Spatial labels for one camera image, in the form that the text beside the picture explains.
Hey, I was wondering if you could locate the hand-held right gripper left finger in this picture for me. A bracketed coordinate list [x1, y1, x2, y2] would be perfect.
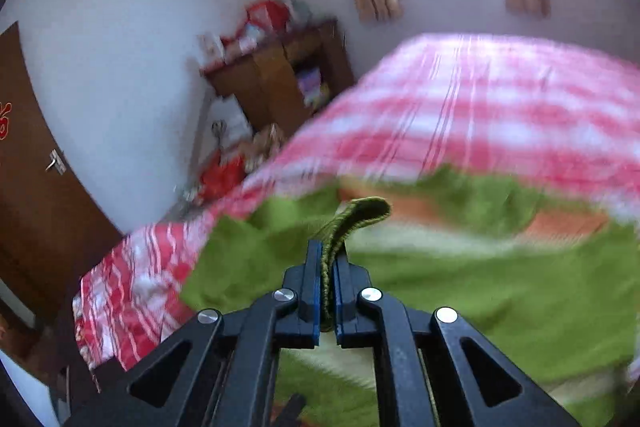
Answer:
[65, 239, 323, 427]

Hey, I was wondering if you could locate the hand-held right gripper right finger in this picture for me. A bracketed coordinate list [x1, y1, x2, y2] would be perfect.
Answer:
[334, 252, 581, 427]

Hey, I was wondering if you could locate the green sweater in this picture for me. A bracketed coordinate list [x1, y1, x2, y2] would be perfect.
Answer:
[180, 164, 640, 427]

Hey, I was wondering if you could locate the red plastic bag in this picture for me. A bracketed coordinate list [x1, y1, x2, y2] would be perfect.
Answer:
[200, 152, 247, 202]

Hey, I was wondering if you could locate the beige bag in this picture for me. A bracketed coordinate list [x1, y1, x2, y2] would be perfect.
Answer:
[245, 124, 286, 170]

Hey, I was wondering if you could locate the white paper bag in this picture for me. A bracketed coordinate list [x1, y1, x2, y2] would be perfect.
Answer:
[207, 96, 253, 152]

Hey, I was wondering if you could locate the brown wooden desk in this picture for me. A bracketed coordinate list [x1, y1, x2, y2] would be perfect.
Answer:
[200, 19, 357, 140]

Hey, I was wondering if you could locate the red plaid bedsheet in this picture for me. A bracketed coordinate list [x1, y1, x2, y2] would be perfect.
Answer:
[72, 33, 640, 373]

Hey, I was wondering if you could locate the red gift bag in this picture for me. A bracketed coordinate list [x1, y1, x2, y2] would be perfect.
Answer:
[245, 0, 293, 32]

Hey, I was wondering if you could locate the brown wooden door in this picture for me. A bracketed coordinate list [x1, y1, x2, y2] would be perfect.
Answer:
[0, 21, 125, 323]

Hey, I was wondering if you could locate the metal door handle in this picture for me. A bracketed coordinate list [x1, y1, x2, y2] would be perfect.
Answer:
[45, 150, 67, 175]

